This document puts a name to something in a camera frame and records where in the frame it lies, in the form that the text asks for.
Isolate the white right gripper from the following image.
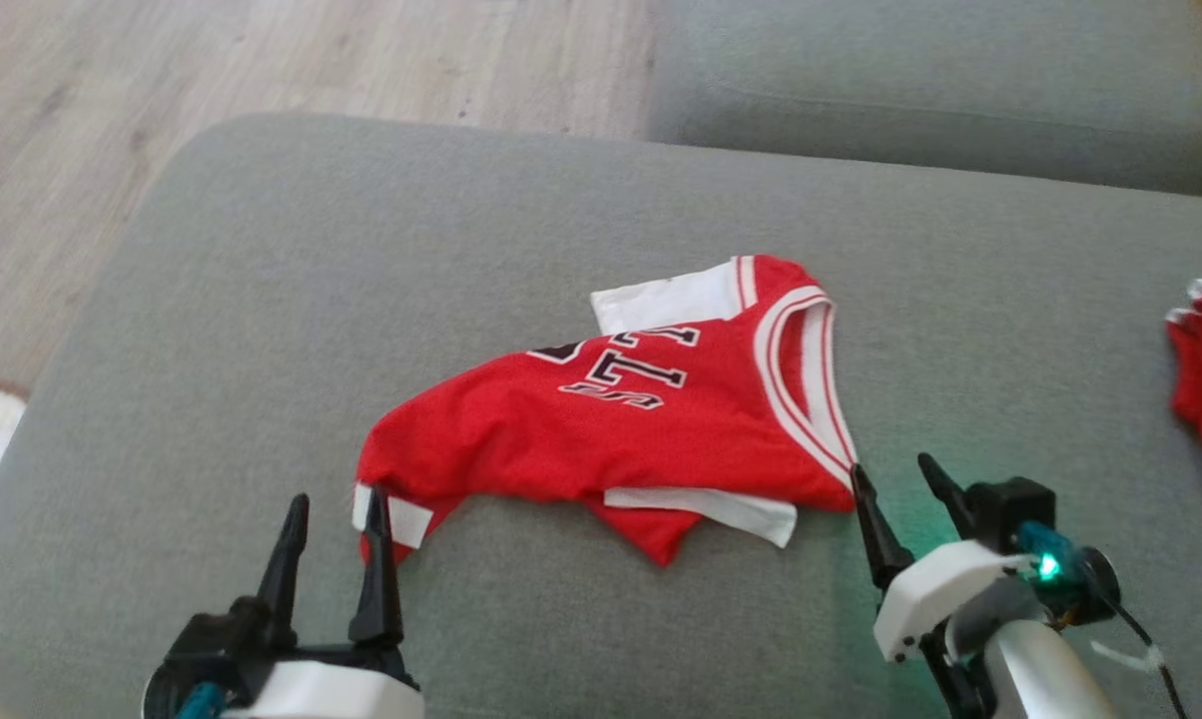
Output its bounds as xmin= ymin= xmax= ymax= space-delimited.
xmin=849 ymin=452 xmax=1053 ymax=666

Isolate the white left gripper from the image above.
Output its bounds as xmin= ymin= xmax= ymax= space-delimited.
xmin=220 ymin=486 xmax=428 ymax=719

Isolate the red basketball jersey with lettering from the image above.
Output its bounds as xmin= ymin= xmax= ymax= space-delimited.
xmin=353 ymin=255 xmax=859 ymax=568

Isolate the large grey sofa seat cushion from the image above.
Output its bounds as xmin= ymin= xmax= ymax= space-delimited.
xmin=0 ymin=112 xmax=1202 ymax=719

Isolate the small grey sofa cushion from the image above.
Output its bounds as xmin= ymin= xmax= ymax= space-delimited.
xmin=646 ymin=0 xmax=1202 ymax=198

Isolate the white tag on cable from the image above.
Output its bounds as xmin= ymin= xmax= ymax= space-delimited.
xmin=1090 ymin=639 xmax=1163 ymax=674

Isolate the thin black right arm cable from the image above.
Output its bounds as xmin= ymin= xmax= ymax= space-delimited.
xmin=1100 ymin=587 xmax=1193 ymax=719

